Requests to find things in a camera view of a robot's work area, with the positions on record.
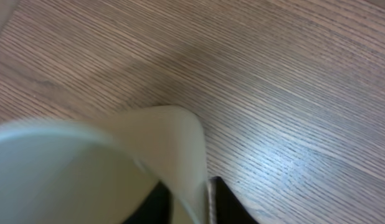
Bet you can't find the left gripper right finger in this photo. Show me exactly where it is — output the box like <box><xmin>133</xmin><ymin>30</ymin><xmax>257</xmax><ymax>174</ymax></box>
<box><xmin>208</xmin><ymin>176</ymin><xmax>259</xmax><ymax>224</ymax></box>

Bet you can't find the cream cup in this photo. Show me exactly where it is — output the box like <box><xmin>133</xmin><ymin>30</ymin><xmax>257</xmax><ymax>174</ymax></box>
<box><xmin>0</xmin><ymin>106</ymin><xmax>209</xmax><ymax>223</ymax></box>

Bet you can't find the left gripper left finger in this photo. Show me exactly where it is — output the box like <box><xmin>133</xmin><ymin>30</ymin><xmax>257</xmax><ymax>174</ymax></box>
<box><xmin>122</xmin><ymin>182</ymin><xmax>173</xmax><ymax>224</ymax></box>

